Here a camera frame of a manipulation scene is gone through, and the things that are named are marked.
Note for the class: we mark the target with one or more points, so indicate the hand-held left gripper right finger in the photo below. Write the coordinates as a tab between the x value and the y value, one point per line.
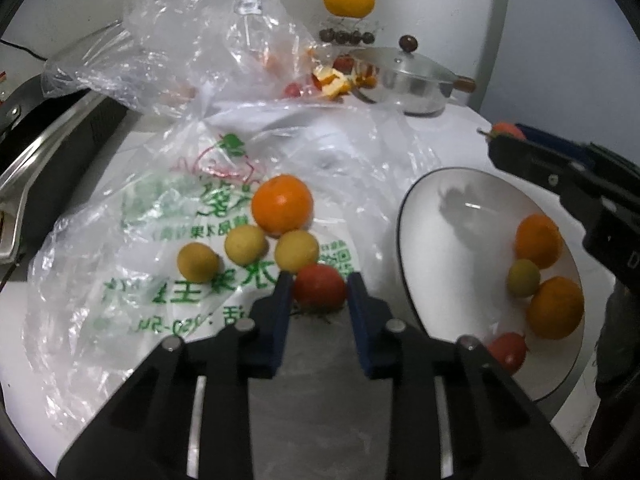
362	327

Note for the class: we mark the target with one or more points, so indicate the clear plastic bag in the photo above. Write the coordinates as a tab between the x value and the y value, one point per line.
200	25

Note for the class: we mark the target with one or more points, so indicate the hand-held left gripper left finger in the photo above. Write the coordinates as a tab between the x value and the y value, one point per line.
280	320

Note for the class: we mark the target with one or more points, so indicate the red cherry tomato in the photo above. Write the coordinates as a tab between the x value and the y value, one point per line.
344	63
292	91
320	285
507	351
506	130

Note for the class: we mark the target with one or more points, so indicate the steel pot lid wooden knob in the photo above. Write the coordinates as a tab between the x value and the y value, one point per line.
400	60

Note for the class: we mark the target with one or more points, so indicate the steel induction cooker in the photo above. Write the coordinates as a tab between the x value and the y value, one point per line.
65	140

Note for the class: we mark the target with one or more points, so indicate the clear box of dark dates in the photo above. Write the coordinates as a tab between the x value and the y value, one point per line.
347	35

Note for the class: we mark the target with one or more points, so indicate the small yellow round fruit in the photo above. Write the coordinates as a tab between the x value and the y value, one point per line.
197	261
523	277
296	250
245	244

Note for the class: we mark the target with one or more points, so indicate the small tangerine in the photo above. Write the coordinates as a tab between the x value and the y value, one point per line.
537	240
555	307
282	205

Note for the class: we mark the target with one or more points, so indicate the white plate with dark rim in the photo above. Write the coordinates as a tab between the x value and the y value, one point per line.
460	260

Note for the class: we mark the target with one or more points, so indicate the green printed plastic bag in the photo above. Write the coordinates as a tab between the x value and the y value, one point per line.
150	210

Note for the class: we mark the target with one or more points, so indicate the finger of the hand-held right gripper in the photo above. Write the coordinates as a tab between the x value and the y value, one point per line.
530	160
550	136

